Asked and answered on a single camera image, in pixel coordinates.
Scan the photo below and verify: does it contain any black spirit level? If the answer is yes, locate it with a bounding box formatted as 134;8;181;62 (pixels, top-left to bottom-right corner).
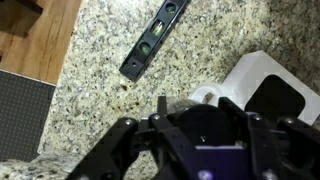
118;0;192;83

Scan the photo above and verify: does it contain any white cardboard box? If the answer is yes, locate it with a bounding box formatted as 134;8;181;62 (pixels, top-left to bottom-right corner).
189;49;320;127

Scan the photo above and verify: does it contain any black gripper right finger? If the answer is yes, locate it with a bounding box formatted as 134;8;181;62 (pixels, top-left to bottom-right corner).
217;96;320;180

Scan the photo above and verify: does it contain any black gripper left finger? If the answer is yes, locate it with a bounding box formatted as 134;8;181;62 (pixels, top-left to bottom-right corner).
64;95;197;180

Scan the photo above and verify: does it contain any dark dotted mat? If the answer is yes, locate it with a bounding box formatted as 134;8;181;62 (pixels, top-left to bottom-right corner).
0;69;57;163

